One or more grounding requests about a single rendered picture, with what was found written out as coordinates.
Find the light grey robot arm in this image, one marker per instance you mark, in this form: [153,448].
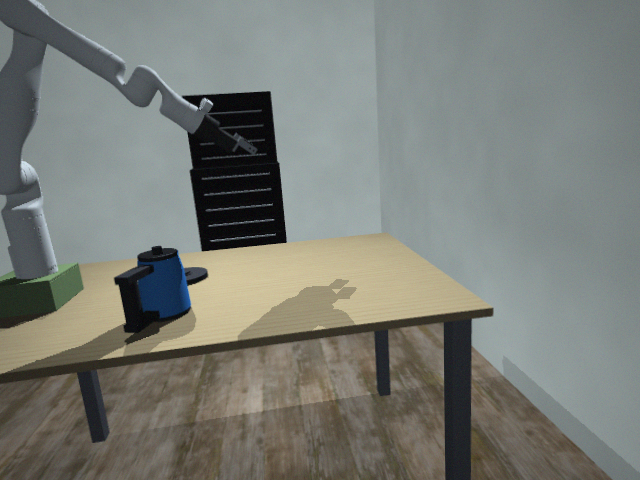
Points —
[30,249]

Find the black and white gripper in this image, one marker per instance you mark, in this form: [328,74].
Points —
[197,122]

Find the dark grey round disc with central stud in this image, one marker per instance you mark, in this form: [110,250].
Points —
[195,274]

